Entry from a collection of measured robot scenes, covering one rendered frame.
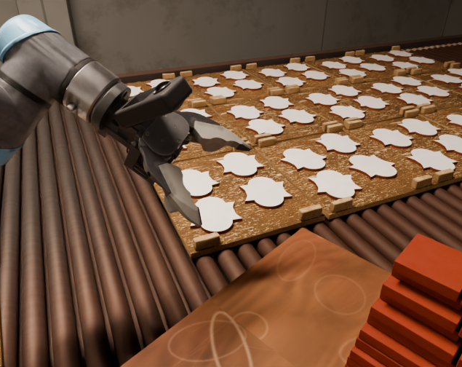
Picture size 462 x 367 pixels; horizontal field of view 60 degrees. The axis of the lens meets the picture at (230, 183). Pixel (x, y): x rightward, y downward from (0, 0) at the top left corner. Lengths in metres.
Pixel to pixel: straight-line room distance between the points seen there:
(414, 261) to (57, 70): 0.48
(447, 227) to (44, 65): 0.94
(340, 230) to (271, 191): 0.20
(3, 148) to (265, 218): 0.60
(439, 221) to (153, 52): 2.92
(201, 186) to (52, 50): 0.61
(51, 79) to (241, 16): 3.39
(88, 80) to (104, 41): 2.95
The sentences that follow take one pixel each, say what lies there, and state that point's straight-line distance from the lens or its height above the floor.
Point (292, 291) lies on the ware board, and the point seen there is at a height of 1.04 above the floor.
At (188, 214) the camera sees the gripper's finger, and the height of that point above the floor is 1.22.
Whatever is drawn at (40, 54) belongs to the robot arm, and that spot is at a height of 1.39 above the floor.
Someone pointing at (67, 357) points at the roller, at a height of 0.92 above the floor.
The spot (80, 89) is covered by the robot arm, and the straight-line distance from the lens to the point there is 0.56.
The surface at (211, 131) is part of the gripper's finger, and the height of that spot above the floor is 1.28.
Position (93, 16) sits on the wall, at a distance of 3.46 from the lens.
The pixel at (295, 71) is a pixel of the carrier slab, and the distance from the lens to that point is 2.13.
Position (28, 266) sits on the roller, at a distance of 0.97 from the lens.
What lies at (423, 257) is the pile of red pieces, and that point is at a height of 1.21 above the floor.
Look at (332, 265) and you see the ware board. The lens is 0.71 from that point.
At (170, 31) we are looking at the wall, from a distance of 3.64.
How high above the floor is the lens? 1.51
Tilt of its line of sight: 32 degrees down
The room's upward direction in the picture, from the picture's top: straight up
